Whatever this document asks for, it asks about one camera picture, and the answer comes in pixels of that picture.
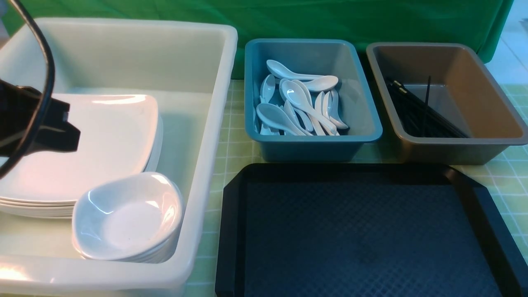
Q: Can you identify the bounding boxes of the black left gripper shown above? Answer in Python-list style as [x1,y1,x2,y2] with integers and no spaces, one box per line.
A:
[0,80,81,157]

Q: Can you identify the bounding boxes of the large white square plate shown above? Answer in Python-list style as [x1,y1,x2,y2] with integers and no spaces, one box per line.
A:
[0,94,159,203]

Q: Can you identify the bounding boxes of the stack of white plates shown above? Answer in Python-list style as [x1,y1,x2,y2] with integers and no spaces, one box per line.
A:
[0,117,163,219]

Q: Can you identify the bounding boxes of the stack of white bowls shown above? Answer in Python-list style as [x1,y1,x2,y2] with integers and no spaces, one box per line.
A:
[72,172,185,264]

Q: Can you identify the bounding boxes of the large white plastic tub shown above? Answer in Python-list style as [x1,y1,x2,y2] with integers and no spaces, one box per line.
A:
[1,18,238,297]

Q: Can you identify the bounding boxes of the white spoons in bin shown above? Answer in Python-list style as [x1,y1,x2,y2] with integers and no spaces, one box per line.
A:
[255,59,349,136]

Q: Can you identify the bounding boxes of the black serving tray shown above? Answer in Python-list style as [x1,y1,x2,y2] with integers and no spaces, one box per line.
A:
[215,163,528,297]

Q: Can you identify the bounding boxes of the teal plastic bin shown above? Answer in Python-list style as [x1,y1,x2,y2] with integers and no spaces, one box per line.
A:
[245,39,383,162]

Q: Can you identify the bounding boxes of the black chopsticks in bin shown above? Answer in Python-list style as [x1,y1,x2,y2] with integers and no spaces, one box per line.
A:
[385,76,470,139]

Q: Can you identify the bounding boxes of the brown plastic bin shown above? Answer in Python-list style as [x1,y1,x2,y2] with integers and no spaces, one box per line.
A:
[366,42,527,165]

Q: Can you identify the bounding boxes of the green backdrop cloth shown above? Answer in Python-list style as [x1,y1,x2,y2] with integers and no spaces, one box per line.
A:
[22,0,513,80]

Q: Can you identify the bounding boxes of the green checkered tablecloth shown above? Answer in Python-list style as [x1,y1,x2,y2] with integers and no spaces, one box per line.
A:
[183,80,527,297]

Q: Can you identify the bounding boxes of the black cable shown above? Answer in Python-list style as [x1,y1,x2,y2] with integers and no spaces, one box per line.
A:
[0,0,56,179]

